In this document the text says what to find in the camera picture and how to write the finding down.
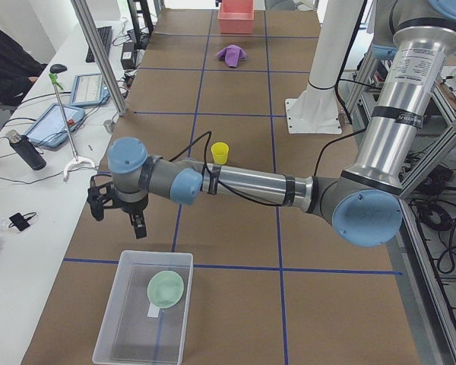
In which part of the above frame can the green plastic bowl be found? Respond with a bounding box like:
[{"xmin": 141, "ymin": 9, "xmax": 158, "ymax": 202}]
[{"xmin": 147, "ymin": 270, "xmax": 185, "ymax": 309}]

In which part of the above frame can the yellow plastic cup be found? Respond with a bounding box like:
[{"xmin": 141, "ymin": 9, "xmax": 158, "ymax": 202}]
[{"xmin": 211, "ymin": 141, "xmax": 230, "ymax": 165}]

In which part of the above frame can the near teach pendant tablet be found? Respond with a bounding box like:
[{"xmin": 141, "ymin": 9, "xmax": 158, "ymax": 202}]
[{"xmin": 25, "ymin": 103, "xmax": 86, "ymax": 150}]

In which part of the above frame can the purple cloth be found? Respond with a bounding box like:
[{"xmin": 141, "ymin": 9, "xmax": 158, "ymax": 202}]
[{"xmin": 216, "ymin": 44, "xmax": 247, "ymax": 68}]

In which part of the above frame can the aluminium frame post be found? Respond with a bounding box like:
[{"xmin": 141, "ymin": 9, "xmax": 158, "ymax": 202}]
[{"xmin": 71, "ymin": 0, "xmax": 127, "ymax": 116}]

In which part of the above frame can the reacher grabber tool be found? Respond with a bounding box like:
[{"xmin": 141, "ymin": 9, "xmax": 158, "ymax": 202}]
[{"xmin": 48, "ymin": 63, "xmax": 97, "ymax": 182}]

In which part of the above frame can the teach pendant tablet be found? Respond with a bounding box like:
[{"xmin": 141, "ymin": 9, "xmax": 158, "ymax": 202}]
[
  {"xmin": 25, "ymin": 103, "xmax": 86, "ymax": 150},
  {"xmin": 69, "ymin": 73, "xmax": 109, "ymax": 107}
]

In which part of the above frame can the far teach pendant tablet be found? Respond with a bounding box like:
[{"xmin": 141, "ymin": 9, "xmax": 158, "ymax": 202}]
[{"xmin": 69, "ymin": 73, "xmax": 109, "ymax": 107}]

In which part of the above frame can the pink plastic bin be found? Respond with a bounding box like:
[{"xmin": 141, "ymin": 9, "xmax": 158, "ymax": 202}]
[{"xmin": 217, "ymin": 0, "xmax": 255, "ymax": 34}]

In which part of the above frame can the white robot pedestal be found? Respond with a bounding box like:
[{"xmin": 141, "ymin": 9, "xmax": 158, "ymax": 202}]
[{"xmin": 285, "ymin": 0, "xmax": 366, "ymax": 135}]

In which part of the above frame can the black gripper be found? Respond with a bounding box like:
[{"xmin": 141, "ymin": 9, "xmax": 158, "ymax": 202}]
[{"xmin": 87, "ymin": 174, "xmax": 148, "ymax": 239}]

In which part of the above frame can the clear plastic bin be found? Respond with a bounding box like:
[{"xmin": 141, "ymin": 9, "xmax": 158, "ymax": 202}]
[{"xmin": 92, "ymin": 250, "xmax": 193, "ymax": 364}]

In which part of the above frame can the person in black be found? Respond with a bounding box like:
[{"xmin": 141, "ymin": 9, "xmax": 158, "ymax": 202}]
[{"xmin": 0, "ymin": 30, "xmax": 46, "ymax": 106}]

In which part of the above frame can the black keyboard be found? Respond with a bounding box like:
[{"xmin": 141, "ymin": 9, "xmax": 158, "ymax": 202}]
[{"xmin": 85, "ymin": 26, "xmax": 112, "ymax": 63}]

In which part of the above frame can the black water bottle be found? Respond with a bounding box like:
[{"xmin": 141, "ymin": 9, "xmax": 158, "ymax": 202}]
[{"xmin": 5, "ymin": 129, "xmax": 46, "ymax": 170}]

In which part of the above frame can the small black device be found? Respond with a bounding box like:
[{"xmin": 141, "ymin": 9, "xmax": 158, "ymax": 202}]
[{"xmin": 8, "ymin": 211, "xmax": 37, "ymax": 232}]

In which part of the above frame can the black power adapter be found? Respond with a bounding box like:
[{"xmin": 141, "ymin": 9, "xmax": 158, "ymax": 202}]
[{"xmin": 120, "ymin": 41, "xmax": 137, "ymax": 70}]

